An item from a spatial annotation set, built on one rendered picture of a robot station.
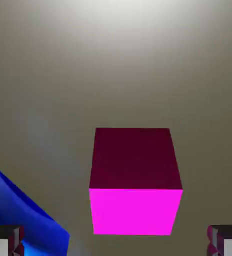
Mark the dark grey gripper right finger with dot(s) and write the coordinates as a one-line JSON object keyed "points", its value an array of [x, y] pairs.
{"points": [[228, 238]]}

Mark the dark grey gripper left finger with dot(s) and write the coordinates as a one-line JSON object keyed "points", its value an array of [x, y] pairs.
{"points": [[1, 238]]}

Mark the small magenta cube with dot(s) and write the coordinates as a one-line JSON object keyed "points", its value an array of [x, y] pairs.
{"points": [[134, 211]]}

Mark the large blue box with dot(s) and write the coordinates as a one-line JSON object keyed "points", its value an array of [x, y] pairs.
{"points": [[17, 210]]}

